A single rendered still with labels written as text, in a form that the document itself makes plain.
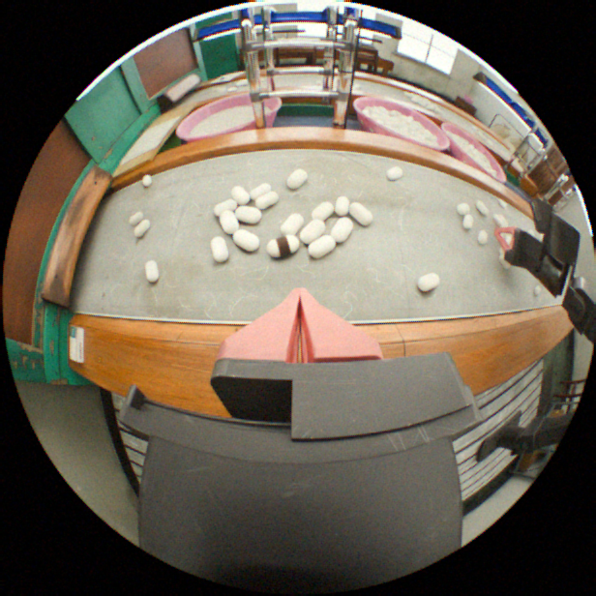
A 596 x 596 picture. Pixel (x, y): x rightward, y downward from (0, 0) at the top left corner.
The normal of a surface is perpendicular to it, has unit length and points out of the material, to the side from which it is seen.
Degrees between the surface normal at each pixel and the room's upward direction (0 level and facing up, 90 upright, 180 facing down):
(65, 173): 90
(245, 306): 0
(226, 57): 90
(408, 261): 0
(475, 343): 0
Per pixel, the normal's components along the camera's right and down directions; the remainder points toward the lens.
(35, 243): 1.00, 0.00
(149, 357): 0.00, -0.25
